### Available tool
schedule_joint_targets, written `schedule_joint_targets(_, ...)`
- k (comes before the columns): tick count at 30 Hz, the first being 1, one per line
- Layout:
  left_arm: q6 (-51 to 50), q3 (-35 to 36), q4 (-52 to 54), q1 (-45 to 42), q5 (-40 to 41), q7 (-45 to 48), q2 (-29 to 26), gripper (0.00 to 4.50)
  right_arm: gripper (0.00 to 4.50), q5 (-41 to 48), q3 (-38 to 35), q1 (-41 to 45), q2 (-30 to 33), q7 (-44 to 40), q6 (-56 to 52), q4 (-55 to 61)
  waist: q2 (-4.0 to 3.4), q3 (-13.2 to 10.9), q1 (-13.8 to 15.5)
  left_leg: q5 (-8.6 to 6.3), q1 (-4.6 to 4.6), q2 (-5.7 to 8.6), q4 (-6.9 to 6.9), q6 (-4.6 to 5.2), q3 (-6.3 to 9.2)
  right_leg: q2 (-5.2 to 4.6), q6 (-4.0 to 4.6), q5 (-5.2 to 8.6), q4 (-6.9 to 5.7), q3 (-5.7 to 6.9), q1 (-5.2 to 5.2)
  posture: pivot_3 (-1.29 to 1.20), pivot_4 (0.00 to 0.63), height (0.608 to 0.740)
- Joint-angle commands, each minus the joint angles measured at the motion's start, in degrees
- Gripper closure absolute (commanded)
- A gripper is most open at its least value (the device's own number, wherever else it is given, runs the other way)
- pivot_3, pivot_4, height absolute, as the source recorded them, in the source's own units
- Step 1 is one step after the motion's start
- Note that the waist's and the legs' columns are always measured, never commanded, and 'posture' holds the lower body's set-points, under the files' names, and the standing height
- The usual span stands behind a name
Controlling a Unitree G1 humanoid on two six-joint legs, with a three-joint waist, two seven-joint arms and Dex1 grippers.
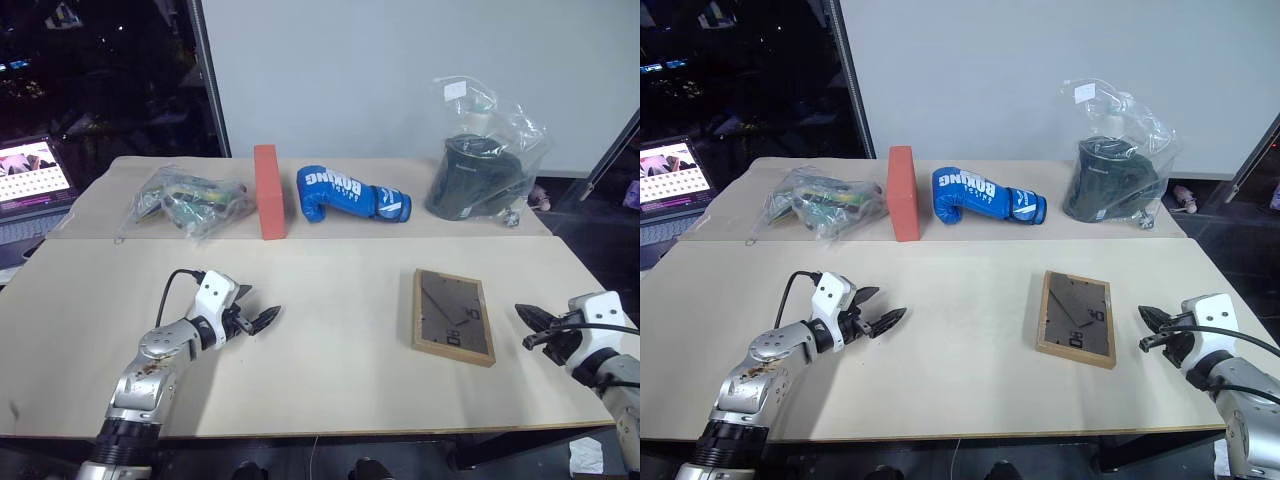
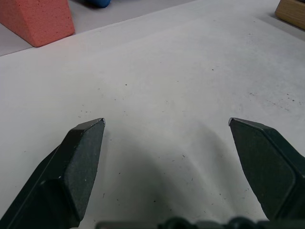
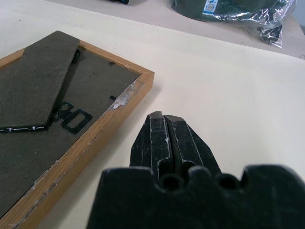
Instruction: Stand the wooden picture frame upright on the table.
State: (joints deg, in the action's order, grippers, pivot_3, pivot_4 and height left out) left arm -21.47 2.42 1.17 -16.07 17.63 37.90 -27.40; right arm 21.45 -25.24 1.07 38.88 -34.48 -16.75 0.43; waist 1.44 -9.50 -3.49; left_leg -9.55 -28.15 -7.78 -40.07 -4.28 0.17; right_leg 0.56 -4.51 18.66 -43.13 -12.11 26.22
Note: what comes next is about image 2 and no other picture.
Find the wooden block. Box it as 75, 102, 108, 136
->
274, 0, 305, 31

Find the blue rounded object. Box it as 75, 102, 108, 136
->
83, 0, 112, 8

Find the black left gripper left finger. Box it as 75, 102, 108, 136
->
0, 117, 106, 229

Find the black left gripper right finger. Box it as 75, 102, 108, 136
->
228, 117, 305, 221

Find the orange sponge block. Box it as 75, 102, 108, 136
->
0, 0, 76, 48

